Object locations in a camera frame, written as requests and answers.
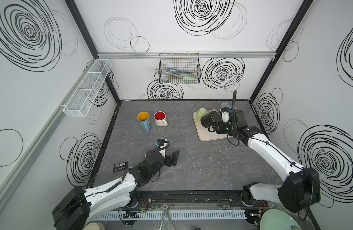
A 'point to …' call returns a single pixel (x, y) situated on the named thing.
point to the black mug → (209, 119)
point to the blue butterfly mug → (143, 117)
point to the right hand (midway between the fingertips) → (214, 126)
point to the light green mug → (201, 112)
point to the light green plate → (277, 219)
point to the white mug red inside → (159, 118)
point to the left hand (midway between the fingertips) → (173, 150)
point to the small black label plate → (120, 166)
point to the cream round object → (94, 226)
